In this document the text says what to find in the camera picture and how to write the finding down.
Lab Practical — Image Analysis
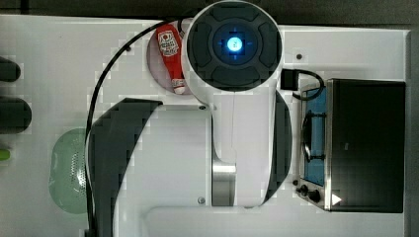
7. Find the red ketchup bottle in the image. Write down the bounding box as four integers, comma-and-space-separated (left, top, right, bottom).
156, 24, 186, 95

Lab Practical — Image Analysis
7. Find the green perforated colander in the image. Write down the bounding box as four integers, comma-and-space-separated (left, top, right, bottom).
48, 128, 87, 214

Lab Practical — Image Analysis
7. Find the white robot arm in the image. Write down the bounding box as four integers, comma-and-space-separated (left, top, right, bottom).
85, 0, 284, 237

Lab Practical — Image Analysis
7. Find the large black bowl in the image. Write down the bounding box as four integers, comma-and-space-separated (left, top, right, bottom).
0, 97, 32, 134

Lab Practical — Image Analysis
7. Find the black steel toaster oven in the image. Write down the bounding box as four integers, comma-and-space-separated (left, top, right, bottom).
296, 79, 406, 213

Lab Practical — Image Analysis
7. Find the grey round plate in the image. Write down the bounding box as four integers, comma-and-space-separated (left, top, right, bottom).
146, 22, 192, 96

